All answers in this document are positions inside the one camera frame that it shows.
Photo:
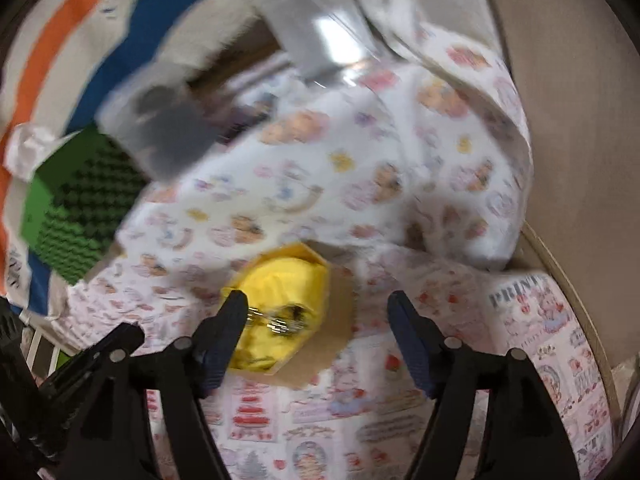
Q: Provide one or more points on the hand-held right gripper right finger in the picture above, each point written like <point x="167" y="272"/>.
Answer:
<point x="411" y="347"/>

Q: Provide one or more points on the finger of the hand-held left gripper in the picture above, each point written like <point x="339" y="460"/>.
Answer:
<point x="75" y="372"/>

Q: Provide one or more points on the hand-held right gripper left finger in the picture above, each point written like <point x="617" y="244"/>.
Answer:
<point x="222" y="347"/>

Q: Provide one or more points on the yellow lined cardboard box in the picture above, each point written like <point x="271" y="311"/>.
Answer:
<point x="285" y="280"/>

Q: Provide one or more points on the strawberry print tablecloth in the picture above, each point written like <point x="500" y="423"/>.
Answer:
<point x="350" y="425"/>

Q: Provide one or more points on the green checkered tissue box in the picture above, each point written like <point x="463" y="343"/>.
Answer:
<point x="80" y="210"/>

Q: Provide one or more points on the white patterned gift bag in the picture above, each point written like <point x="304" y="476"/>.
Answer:
<point x="375" y="160"/>

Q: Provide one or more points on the white tissue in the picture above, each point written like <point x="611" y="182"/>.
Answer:
<point x="30" y="152"/>

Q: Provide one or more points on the clear plastic container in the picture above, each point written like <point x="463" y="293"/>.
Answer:
<point x="160" y="120"/>

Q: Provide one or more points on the striped blanket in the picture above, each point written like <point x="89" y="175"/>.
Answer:
<point x="60" y="35"/>

